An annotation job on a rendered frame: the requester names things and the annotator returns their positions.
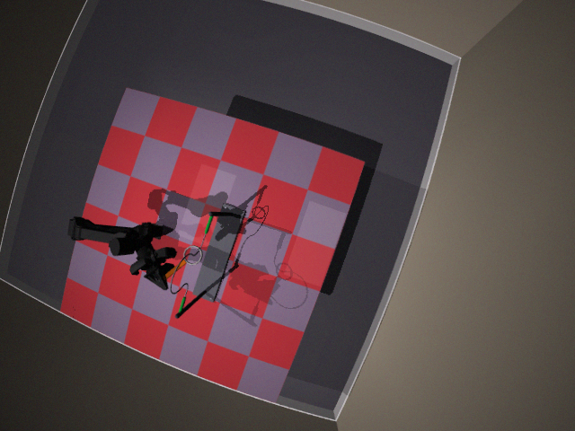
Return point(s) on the orange handle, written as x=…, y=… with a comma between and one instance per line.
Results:
x=184, y=262

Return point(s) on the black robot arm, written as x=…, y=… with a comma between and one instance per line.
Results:
x=121, y=240

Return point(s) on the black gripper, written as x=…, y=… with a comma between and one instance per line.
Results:
x=154, y=270

